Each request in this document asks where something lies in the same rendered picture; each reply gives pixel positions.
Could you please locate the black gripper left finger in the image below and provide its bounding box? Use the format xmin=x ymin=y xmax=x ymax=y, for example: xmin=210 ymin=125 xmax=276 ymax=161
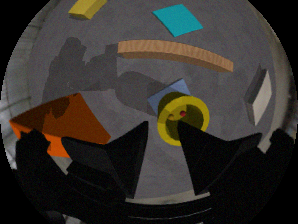
xmin=61 ymin=121 xmax=149 ymax=198

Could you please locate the brown flat bar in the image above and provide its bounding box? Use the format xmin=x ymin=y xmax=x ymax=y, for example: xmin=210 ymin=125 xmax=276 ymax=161
xmin=117 ymin=39 xmax=234 ymax=73

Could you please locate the olive yellow flat block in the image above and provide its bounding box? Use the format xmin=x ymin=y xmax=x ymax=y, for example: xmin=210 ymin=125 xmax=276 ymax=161
xmin=68 ymin=0 xmax=108 ymax=20

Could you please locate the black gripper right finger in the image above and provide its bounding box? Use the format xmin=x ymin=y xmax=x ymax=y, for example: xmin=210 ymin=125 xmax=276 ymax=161
xmin=177 ymin=121 xmax=262 ymax=196

